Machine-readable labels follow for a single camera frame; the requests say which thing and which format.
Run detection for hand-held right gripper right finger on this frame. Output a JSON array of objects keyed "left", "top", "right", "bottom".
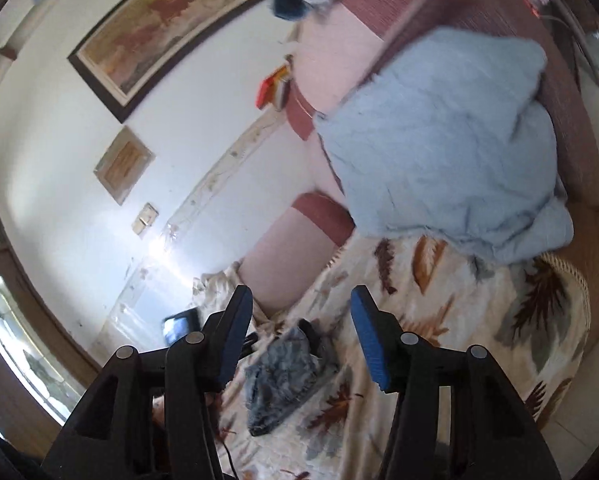
[{"left": 350, "top": 285, "right": 563, "bottom": 480}]

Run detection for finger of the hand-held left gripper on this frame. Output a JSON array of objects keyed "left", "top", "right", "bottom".
[{"left": 298, "top": 319, "right": 338, "bottom": 376}]

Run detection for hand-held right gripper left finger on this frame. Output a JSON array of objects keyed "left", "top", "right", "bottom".
[{"left": 42, "top": 285, "right": 254, "bottom": 480}]

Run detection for blue denim pants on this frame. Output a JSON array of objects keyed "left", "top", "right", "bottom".
[{"left": 244, "top": 325, "right": 338, "bottom": 437}]

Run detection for dark tablet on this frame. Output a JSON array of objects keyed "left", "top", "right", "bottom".
[{"left": 162, "top": 308, "right": 200, "bottom": 347}]

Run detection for white patterned pillow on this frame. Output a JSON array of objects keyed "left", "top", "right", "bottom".
[{"left": 192, "top": 259, "right": 271, "bottom": 322}]

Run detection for leaf print blanket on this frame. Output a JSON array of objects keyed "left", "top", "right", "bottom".
[{"left": 214, "top": 232, "right": 593, "bottom": 480}]

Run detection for pink bolster cushion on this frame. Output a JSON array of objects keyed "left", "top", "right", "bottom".
[{"left": 239, "top": 192, "right": 356, "bottom": 312}]

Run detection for light blue quilt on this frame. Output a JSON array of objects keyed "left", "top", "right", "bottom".
[{"left": 313, "top": 27, "right": 575, "bottom": 265}]

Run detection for small framed picture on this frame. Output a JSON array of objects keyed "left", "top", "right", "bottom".
[{"left": 93, "top": 126, "right": 156, "bottom": 206}]

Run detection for wooden door with glass panel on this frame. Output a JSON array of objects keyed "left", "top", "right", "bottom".
[{"left": 0, "top": 190, "right": 111, "bottom": 462}]

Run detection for orange book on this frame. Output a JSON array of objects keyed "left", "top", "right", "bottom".
[{"left": 256, "top": 74, "right": 280, "bottom": 109}]

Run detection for large framed painting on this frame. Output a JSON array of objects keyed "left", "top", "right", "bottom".
[{"left": 68, "top": 0, "right": 281, "bottom": 125}]

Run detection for pink and maroon headboard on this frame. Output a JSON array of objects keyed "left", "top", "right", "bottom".
[{"left": 284, "top": 0, "right": 599, "bottom": 211}]

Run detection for black cable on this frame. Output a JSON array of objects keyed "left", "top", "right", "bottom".
[{"left": 218, "top": 430, "right": 240, "bottom": 479}]

